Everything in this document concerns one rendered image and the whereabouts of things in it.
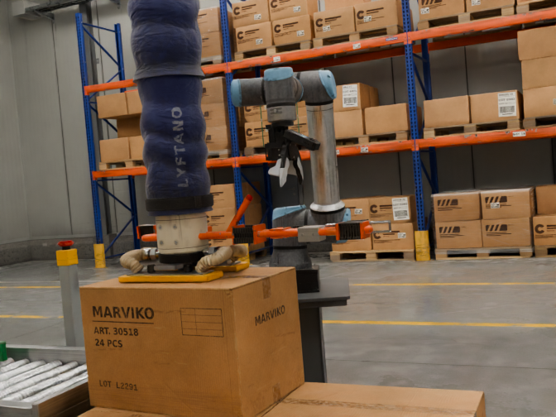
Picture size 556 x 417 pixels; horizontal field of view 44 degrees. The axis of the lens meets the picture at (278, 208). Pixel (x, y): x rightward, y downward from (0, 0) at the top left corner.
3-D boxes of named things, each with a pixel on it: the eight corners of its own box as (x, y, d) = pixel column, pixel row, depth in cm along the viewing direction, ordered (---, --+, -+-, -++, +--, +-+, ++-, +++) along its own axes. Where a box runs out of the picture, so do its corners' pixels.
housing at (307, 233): (297, 242, 209) (296, 227, 208) (305, 239, 215) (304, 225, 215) (318, 242, 206) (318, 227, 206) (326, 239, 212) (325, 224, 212)
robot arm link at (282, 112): (299, 107, 214) (287, 104, 205) (301, 122, 214) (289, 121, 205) (274, 110, 218) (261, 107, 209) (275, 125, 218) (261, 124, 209)
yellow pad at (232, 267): (150, 273, 241) (150, 259, 241) (166, 268, 250) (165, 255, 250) (237, 271, 227) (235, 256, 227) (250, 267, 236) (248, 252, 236)
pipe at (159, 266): (121, 270, 225) (119, 253, 225) (163, 259, 248) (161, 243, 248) (210, 269, 211) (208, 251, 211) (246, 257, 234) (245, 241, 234)
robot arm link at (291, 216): (277, 244, 310) (275, 205, 310) (313, 243, 306) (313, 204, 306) (269, 246, 295) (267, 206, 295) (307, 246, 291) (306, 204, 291)
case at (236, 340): (89, 406, 226) (78, 286, 224) (165, 371, 261) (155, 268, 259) (243, 424, 197) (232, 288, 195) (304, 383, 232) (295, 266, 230)
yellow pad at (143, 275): (117, 282, 224) (117, 267, 223) (136, 277, 233) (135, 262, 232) (208, 282, 210) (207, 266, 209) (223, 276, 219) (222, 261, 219)
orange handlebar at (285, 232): (112, 245, 237) (112, 234, 237) (161, 235, 265) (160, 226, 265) (370, 237, 199) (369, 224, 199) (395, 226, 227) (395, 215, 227)
